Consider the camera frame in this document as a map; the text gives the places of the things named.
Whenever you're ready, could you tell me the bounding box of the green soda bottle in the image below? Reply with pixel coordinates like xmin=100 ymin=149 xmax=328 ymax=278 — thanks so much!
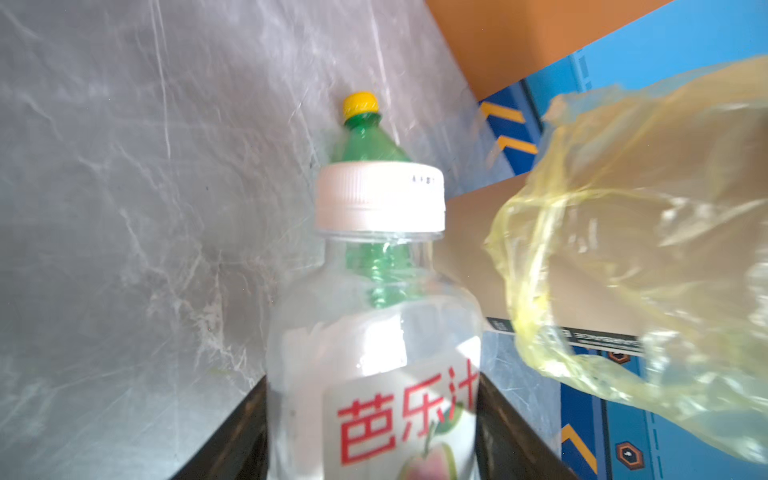
xmin=316 ymin=91 xmax=445 ymax=308

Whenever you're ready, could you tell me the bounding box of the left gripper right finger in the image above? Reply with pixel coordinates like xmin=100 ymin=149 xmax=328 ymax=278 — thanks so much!
xmin=475 ymin=374 xmax=577 ymax=480

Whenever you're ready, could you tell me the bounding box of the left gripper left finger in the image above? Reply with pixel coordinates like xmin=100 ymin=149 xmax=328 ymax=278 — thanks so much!
xmin=172 ymin=377 xmax=269 ymax=480

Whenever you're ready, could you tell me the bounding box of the bin with yellow bag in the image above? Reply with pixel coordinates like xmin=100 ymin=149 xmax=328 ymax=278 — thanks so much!
xmin=435 ymin=56 xmax=767 ymax=464

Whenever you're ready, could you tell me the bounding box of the guava juice bottle white cap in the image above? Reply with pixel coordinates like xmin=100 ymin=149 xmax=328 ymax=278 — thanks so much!
xmin=266 ymin=166 xmax=483 ymax=479

